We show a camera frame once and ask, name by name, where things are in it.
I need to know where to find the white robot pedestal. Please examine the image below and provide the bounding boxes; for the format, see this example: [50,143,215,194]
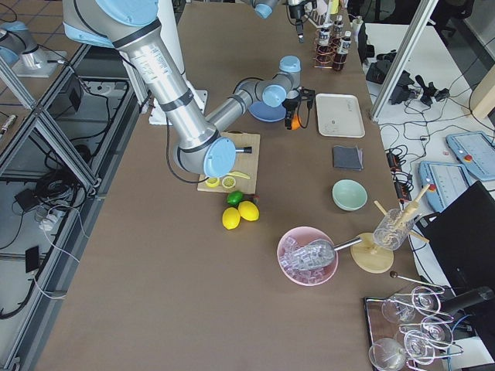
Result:
[140,1,209,141]

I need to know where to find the yellow lemon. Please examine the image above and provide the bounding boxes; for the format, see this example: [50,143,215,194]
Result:
[222,207,241,230]
[237,201,260,221]

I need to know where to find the blue plate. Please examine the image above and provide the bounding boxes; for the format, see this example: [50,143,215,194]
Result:
[248,101,286,123]

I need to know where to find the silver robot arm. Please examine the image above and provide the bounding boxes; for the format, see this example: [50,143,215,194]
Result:
[63,1,301,178]
[244,0,316,43]

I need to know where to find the wine glass three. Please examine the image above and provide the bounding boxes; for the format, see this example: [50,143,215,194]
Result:
[368,338,407,371]

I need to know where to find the wine glass one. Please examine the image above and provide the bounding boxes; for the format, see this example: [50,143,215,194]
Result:
[381,295,415,324]

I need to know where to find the orange fruit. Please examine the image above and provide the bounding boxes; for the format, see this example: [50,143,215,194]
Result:
[291,114,301,131]

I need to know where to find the metal ice scoop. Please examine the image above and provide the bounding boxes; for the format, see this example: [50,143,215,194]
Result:
[293,237,362,271]

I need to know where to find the tea bottle three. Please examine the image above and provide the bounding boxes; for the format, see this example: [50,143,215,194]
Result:
[333,15,343,41]

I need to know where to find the green bowl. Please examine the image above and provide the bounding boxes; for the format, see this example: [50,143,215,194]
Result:
[332,179,368,211]

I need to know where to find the tea bottle one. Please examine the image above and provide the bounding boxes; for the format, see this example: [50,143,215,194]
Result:
[316,23,331,66]

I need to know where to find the wooden cutting board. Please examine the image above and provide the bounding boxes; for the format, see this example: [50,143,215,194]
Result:
[196,132,261,194]

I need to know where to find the steel muddler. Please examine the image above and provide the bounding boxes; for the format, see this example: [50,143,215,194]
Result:
[236,146,252,154]

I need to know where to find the black monitor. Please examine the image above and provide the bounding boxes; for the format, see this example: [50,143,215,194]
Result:
[417,181,494,290]

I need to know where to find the copper wire bottle rack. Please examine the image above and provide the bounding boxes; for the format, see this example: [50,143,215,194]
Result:
[312,22,347,71]

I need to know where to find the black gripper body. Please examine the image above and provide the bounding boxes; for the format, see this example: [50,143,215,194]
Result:
[282,87,316,116]
[286,0,308,24]

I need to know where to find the yellow lemon back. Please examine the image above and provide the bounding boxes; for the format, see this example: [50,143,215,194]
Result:
[237,201,260,221]

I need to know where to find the lemon slice one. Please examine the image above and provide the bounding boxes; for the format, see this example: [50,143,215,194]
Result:
[205,177,220,188]

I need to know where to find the blue teach pendant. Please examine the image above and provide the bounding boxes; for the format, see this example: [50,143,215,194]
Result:
[418,161,474,212]
[445,131,494,181]

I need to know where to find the clear glass mug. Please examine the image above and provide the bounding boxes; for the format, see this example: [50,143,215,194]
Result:
[373,209,414,250]

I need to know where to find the green lime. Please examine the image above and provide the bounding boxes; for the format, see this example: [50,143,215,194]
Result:
[227,190,244,207]

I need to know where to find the tea bottle two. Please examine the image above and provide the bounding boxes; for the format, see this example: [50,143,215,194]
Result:
[332,31,352,71]

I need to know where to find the black glass tray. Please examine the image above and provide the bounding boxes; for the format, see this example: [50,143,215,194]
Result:
[363,297,464,370]

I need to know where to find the wooden mug tree stand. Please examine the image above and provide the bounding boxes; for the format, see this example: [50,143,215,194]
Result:
[350,184,430,274]

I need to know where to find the blue teach pendant far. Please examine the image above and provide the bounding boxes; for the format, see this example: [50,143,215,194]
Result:
[445,131,494,181]

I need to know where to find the yellow lemon front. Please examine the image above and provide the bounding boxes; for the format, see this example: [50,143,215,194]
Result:
[222,207,241,230]

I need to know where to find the cream serving tray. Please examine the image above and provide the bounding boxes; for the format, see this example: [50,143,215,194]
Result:
[316,93,365,138]

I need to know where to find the lemon slice two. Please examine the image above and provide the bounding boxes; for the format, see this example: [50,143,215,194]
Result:
[221,175,237,189]

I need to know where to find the blue teach pendant near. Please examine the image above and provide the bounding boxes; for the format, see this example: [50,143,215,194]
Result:
[418,161,474,212]

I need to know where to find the grey folded cloth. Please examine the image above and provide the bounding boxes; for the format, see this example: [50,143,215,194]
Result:
[333,145,364,171]

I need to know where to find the aluminium frame post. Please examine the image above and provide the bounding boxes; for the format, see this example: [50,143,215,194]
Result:
[370,0,438,123]

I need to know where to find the wine glass two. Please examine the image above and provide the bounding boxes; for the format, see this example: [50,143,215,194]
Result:
[403,330,435,365]

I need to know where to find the pink bowl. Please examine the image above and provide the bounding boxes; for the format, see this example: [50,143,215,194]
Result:
[277,226,339,286]

